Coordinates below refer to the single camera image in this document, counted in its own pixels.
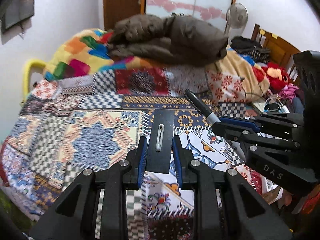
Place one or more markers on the wooden headboard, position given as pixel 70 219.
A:
pixel 281 51

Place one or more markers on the black Sharpie marker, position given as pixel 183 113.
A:
pixel 201 107

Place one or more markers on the yellow curved tube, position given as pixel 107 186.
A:
pixel 31 67

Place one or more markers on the patchwork patterned bedspread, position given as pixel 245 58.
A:
pixel 93 121

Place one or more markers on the brown wooden door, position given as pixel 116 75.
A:
pixel 122 2

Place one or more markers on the white power strip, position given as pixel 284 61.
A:
pixel 270 105

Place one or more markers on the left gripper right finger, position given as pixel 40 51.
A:
pixel 182 158

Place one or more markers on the beige yellow blanket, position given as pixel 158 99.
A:
pixel 240 75

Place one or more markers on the red plush toy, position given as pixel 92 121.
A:
pixel 276 75

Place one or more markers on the brown puffer jacket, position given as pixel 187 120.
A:
pixel 175 39

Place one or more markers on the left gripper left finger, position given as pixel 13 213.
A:
pixel 137 158

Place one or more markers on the colourful block fleece blanket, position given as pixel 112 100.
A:
pixel 87 53

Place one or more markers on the black card with clip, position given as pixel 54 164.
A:
pixel 159 148

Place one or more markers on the white standing fan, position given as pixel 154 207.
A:
pixel 236 17

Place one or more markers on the black clothes near headboard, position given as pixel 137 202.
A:
pixel 251 48

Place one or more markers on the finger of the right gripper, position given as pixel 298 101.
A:
pixel 241 122
pixel 229 131

